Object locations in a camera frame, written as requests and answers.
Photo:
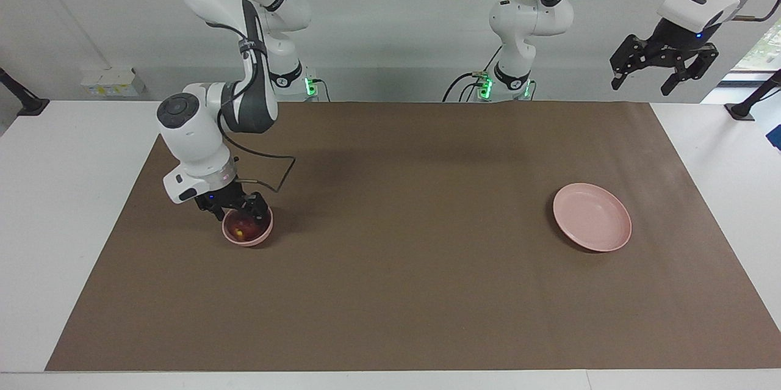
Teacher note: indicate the black stand foot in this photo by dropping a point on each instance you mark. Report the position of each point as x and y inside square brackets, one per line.
[741, 111]
[30, 107]

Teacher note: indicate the blue object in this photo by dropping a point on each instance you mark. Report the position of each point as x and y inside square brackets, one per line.
[776, 137]

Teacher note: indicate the brown table mat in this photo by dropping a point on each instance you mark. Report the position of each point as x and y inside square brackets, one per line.
[390, 286]

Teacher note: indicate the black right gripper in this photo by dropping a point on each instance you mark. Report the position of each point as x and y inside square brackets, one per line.
[221, 196]

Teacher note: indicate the dark red apple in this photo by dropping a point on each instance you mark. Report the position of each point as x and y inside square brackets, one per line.
[244, 228]

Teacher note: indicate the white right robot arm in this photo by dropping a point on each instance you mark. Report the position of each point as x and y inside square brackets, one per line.
[201, 140]

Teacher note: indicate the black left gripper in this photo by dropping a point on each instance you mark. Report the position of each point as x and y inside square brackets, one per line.
[671, 39]

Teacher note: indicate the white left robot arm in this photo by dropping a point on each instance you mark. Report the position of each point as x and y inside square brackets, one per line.
[525, 18]

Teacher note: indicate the pink plate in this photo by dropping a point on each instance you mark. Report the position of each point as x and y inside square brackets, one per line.
[592, 217]

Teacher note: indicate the pink bowl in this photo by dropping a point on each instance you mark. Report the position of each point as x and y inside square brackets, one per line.
[250, 242]

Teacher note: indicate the white wall socket box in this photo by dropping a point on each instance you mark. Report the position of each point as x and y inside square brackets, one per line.
[113, 82]

